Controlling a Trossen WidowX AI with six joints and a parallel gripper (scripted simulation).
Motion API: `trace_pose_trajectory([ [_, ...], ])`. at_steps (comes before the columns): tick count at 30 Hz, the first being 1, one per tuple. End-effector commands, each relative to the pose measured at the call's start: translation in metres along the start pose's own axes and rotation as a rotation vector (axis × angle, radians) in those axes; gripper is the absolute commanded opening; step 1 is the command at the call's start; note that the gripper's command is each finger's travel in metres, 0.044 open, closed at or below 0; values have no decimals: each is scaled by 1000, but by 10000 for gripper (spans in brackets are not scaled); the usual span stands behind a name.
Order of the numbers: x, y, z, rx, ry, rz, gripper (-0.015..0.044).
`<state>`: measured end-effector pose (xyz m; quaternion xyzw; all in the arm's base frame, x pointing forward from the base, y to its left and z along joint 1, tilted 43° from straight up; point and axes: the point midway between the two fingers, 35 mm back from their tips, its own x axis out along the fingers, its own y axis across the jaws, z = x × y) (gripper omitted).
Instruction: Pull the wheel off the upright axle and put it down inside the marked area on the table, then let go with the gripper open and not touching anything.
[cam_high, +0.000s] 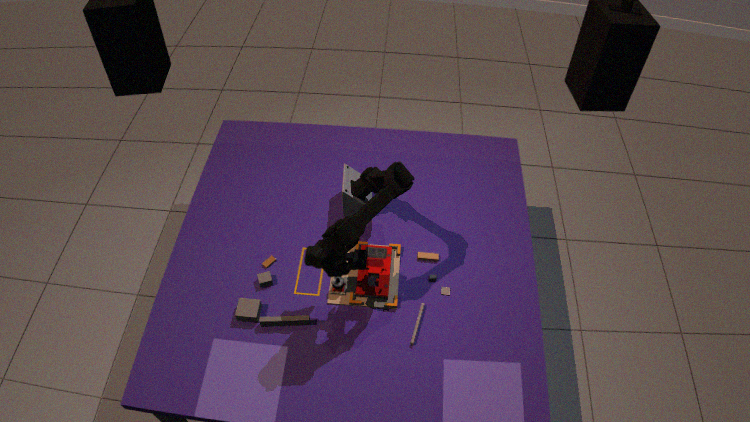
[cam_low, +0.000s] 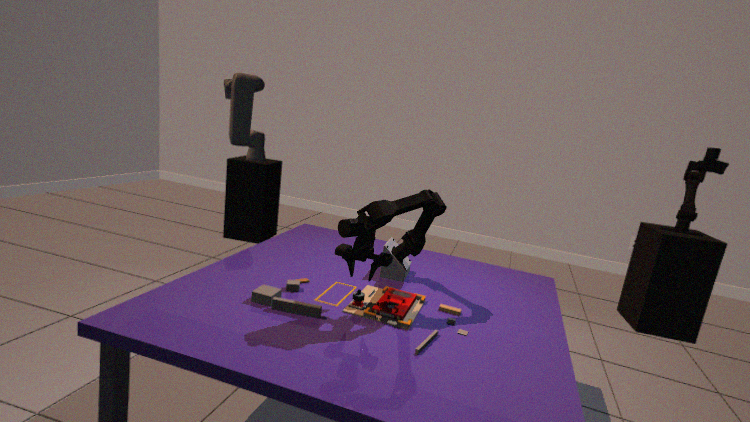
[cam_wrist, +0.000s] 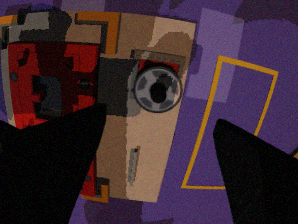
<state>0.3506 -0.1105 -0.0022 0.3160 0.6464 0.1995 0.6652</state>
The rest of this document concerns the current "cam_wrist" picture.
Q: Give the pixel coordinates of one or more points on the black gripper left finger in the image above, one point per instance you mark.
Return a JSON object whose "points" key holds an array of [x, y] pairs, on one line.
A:
{"points": [[44, 166]]}

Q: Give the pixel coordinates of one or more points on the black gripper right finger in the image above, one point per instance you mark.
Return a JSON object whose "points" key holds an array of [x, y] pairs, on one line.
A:
{"points": [[261, 181]]}

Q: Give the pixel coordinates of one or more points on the grey and black wheel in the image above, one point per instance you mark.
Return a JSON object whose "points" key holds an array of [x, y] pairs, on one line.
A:
{"points": [[154, 73]]}

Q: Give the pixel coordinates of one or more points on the orange rectangular outline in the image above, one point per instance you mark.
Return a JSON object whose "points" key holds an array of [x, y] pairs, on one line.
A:
{"points": [[222, 59]]}

